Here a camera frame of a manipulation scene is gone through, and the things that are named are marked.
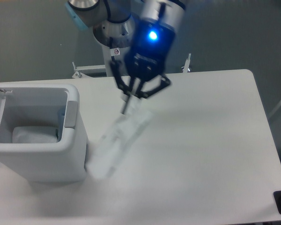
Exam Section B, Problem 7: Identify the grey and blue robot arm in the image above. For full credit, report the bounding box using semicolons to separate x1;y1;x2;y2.
65;0;188;104

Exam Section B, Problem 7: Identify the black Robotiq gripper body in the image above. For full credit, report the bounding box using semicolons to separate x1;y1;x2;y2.
124;19;176;82

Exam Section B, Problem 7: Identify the clear plastic water bottle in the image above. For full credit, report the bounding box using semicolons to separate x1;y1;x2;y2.
58;111;65;142

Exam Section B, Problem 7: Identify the white paper in trash can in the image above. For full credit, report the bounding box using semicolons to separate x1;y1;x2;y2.
12;126;58;143

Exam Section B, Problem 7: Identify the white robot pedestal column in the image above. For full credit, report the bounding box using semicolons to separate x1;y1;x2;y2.
92;16;138;77

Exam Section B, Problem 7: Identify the white open trash can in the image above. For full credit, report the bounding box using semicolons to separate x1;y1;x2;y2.
0;82;88;182

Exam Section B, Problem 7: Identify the white pedestal base frame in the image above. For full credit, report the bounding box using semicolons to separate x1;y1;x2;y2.
72;53;192;79

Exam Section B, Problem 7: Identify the clear plastic packaging bag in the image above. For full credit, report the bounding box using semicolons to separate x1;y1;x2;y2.
86;96;153;180

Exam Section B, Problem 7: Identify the black cable on pedestal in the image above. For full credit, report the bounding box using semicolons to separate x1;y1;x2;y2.
109;37;120;77

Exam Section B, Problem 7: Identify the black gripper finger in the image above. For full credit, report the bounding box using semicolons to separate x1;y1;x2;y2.
135;75;171;99
110;60;136;115

